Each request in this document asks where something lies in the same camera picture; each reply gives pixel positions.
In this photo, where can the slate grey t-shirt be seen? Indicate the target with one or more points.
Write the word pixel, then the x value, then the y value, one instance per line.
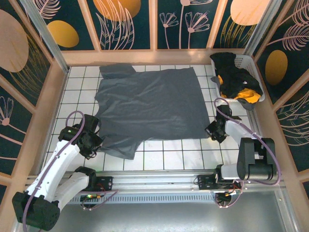
pixel 149 104

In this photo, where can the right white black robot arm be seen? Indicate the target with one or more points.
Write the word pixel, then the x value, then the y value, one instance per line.
pixel 256 157

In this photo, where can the dark grey t-shirt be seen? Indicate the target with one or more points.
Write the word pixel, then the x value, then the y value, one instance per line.
pixel 248 106

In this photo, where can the yellow t-shirt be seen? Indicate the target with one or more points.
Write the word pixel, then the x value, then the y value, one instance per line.
pixel 248 96

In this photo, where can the small circuit board with LED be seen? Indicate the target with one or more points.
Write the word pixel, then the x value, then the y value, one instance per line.
pixel 90 196

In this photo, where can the white plastic laundry basket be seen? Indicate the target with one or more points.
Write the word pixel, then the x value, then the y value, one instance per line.
pixel 243 60

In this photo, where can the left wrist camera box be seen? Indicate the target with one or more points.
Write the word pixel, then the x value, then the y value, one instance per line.
pixel 94 141

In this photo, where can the aluminium side rail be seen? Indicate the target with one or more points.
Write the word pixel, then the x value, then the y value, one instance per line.
pixel 253 120

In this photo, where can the aluminium mounting rail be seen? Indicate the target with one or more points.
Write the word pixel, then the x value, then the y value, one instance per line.
pixel 157 180

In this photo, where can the grey metal base plate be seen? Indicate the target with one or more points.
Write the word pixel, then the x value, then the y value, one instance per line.
pixel 169 217

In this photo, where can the aluminium frame post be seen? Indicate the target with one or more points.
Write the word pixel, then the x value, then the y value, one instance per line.
pixel 260 26
pixel 46 33

